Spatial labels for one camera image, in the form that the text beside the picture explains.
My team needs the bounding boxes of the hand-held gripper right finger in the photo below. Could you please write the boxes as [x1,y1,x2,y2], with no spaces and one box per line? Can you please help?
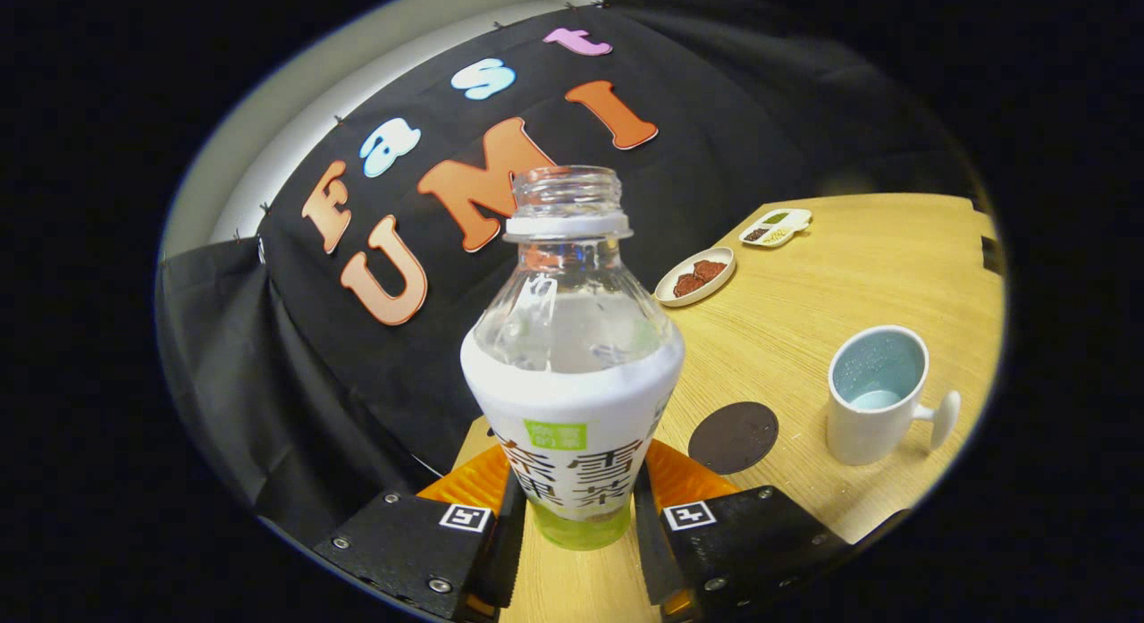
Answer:
[633,440,854,622]

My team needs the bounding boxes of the white divided dish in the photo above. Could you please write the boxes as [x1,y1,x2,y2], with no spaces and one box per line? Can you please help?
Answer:
[739,208,812,248]

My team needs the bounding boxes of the wooden table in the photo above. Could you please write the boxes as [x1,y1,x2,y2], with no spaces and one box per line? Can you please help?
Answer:
[451,192,1006,623]

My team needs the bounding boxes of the red food pieces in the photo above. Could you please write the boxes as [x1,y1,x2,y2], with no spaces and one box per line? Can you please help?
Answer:
[673,259,727,299]

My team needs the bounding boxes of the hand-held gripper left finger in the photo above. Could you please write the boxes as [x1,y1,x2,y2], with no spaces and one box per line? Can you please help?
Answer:
[313,442,528,622]

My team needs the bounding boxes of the clear juice bottle white label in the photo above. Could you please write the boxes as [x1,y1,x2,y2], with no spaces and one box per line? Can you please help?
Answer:
[460,165,686,551]

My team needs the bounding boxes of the white cup blue inside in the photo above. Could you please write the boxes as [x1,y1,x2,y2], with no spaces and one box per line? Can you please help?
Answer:
[827,325,962,467]

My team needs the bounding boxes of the dark round coaster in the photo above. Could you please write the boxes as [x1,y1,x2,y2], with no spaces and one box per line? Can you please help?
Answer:
[688,401,779,476]

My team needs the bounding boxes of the round cream plate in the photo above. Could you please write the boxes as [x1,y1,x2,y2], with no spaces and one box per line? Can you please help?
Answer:
[654,247,736,307]

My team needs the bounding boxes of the black backdrop cloth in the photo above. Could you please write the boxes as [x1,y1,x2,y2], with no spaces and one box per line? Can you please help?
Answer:
[156,0,984,552]

